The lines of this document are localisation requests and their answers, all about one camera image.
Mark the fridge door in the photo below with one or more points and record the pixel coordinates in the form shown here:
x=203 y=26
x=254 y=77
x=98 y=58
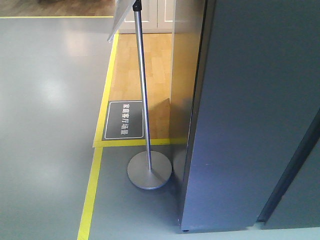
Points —
x=259 y=91

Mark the silver sign stand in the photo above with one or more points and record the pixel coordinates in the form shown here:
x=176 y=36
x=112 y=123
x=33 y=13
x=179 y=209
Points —
x=147 y=170

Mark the white panel door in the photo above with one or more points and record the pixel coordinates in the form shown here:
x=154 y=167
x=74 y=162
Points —
x=179 y=17

